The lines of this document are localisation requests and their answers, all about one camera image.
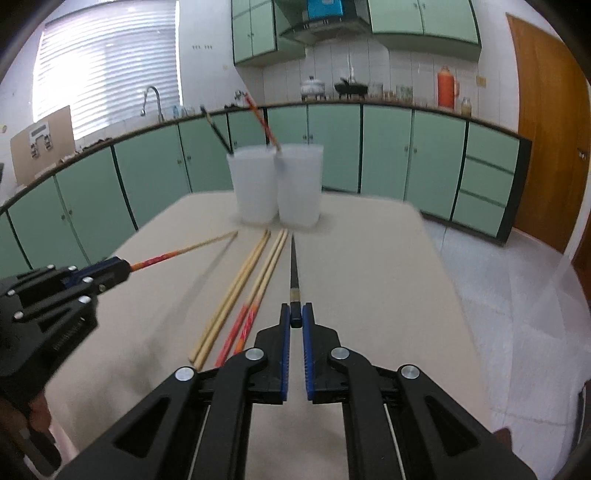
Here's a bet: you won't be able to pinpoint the red-handled bamboo chopstick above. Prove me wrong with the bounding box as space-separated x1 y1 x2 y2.
245 93 281 152

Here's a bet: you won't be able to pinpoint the green lower kitchen cabinets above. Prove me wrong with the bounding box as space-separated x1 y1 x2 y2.
0 102 533 280

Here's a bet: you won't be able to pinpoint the green kitchen cabinets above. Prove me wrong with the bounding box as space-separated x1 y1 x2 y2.
0 102 533 280
230 0 482 67

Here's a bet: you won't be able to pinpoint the green upper kitchen cabinets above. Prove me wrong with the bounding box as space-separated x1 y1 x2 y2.
230 0 482 67

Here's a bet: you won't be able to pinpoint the right human hand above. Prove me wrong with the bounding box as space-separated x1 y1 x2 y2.
492 427 513 453

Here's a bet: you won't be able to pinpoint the left human hand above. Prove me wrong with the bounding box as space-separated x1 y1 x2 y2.
1 391 52 436

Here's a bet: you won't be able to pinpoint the plain bamboo chopstick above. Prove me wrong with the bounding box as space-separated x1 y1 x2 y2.
188 230 267 363
191 230 270 371

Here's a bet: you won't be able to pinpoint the cardboard box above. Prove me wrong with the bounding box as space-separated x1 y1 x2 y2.
10 106 76 186

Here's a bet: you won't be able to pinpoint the chrome sink faucet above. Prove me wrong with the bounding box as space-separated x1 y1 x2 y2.
140 85 165 124

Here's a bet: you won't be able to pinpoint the white plastic utensil holder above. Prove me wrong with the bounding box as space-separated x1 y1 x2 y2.
226 144 325 228

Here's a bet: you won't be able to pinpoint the window blinds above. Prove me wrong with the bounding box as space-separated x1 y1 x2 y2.
32 1 181 139

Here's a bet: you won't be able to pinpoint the white cooking pot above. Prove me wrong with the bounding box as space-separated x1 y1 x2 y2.
301 76 327 101

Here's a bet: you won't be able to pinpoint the black wok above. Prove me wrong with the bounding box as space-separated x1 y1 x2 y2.
334 78 369 99

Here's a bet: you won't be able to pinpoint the glass jar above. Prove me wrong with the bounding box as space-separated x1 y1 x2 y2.
461 97 473 117

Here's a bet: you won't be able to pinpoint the glass container on counter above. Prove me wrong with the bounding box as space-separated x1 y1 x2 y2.
396 85 414 105

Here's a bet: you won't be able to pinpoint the orange thermos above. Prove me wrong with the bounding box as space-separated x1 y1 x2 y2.
437 66 460 110

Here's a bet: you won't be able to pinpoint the blue box on hood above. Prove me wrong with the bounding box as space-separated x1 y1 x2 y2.
307 0 345 20

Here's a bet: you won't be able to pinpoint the brown wooden door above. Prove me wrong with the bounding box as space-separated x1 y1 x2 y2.
507 15 590 253

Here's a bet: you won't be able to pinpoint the range hood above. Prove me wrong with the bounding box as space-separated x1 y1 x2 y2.
280 17 372 46

